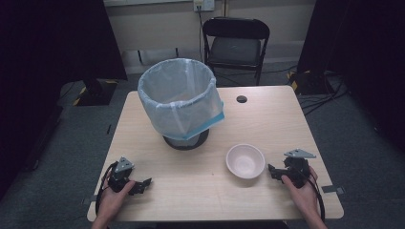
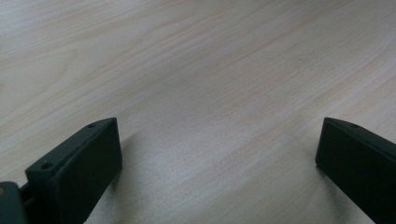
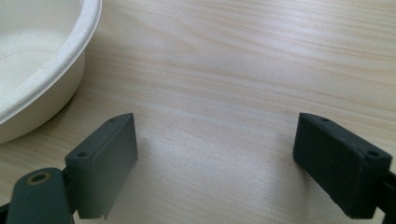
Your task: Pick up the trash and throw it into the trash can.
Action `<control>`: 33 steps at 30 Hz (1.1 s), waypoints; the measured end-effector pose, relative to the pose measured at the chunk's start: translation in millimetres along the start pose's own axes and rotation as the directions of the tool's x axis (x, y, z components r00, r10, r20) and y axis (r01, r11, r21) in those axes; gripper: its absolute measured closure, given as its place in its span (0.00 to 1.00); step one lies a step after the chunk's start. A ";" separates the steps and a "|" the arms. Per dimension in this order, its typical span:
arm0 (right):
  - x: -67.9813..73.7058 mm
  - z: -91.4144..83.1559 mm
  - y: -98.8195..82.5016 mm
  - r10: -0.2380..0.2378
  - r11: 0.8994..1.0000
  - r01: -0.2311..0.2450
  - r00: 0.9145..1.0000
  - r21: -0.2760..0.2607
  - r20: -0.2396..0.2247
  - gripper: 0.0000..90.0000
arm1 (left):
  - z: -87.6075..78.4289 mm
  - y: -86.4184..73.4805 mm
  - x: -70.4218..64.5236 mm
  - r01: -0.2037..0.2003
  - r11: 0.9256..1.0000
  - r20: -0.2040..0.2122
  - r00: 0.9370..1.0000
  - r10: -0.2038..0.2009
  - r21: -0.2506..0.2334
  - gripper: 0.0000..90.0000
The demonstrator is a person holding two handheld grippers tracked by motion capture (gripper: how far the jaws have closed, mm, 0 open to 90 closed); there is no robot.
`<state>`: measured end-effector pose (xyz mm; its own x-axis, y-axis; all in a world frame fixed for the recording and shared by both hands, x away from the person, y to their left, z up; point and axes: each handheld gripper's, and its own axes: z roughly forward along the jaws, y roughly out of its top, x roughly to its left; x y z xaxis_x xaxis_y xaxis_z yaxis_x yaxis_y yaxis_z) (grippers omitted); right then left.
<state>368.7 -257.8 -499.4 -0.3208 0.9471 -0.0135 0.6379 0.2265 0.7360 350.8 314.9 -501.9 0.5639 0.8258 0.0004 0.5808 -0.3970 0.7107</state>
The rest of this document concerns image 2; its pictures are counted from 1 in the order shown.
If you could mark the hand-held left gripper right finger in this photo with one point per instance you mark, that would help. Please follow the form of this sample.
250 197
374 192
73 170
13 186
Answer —
358 161

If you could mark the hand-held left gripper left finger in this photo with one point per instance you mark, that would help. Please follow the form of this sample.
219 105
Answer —
77 168

